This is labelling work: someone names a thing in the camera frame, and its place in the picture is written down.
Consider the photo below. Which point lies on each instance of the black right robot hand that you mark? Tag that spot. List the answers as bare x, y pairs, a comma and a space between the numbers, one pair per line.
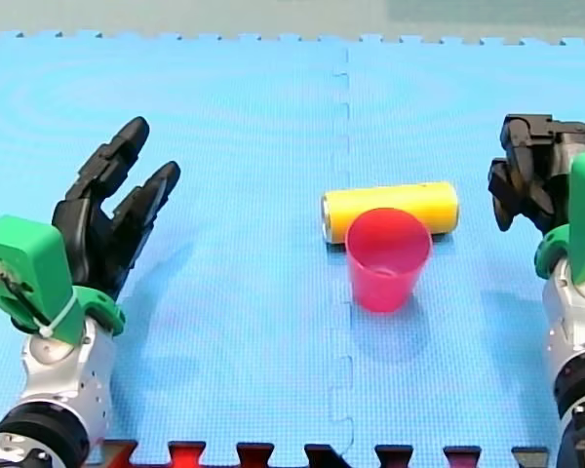
531, 170

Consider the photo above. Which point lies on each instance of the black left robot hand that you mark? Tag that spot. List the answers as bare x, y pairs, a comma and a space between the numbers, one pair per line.
96, 229

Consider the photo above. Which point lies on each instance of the yellow drink can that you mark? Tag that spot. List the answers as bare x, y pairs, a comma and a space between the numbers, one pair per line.
395, 205

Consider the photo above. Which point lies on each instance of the pink plastic cup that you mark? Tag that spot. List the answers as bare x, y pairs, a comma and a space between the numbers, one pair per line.
387, 263

